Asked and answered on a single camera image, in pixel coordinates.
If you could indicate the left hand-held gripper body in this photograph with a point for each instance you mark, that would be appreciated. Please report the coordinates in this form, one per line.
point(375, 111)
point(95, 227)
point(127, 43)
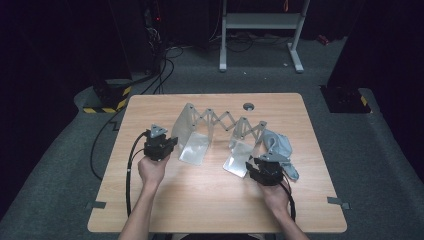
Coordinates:
point(156, 148)

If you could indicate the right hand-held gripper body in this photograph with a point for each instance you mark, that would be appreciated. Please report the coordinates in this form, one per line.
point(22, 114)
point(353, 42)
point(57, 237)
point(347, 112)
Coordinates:
point(268, 171)

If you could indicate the expandable metal bookend rack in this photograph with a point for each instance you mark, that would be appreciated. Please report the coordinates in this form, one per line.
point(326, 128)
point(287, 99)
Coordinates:
point(195, 148)

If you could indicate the grey quilted cloth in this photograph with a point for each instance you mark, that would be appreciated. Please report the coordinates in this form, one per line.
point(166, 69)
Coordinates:
point(278, 143)

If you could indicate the person's left hand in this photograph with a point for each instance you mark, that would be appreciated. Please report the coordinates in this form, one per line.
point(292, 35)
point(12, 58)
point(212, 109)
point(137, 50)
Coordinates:
point(153, 171)

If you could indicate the person's right hand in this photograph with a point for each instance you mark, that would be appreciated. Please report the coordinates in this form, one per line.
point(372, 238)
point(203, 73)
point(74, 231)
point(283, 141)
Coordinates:
point(275, 198)

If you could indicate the black hazard-striped stand base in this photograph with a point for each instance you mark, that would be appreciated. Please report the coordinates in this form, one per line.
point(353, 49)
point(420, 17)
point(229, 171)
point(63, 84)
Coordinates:
point(106, 96)
point(343, 98)

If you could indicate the grey tape piece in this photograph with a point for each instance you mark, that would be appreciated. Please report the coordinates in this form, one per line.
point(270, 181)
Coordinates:
point(336, 201)
point(96, 205)

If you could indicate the dark equipment rack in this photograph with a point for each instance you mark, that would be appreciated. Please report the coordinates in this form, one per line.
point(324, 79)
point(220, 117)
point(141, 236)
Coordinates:
point(153, 36)

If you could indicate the small red object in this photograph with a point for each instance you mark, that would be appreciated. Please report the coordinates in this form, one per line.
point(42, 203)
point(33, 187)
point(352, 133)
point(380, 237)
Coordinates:
point(322, 39)

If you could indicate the white metal stand frame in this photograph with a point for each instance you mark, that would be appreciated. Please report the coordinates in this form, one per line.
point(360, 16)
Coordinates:
point(261, 20)

